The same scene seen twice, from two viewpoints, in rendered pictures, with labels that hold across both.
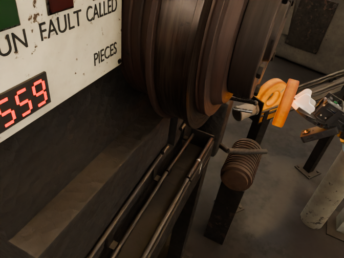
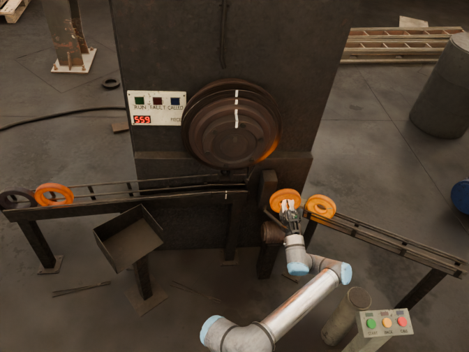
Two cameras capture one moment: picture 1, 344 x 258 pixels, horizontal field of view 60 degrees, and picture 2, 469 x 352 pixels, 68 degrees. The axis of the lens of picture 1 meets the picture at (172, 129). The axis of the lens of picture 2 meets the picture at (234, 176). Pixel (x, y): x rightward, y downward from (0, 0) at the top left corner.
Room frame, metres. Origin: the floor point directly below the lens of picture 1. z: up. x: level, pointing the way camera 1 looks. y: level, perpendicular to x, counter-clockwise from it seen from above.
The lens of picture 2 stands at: (-0.01, -1.19, 2.13)
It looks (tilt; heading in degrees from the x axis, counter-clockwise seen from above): 45 degrees down; 59
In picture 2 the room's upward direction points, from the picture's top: 7 degrees clockwise
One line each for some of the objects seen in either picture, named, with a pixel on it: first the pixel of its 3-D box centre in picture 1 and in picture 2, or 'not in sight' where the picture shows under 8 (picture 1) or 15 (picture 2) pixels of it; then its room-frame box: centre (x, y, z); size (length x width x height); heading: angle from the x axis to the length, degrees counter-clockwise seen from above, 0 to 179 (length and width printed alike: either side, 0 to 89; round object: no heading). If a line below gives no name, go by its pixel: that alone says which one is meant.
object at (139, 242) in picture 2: not in sight; (136, 267); (0.07, -0.14, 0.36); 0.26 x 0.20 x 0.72; 15
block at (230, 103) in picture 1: (210, 122); (266, 189); (0.85, -0.13, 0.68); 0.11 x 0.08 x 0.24; 70
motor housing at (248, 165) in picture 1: (230, 194); (275, 251); (0.89, -0.30, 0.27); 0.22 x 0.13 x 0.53; 160
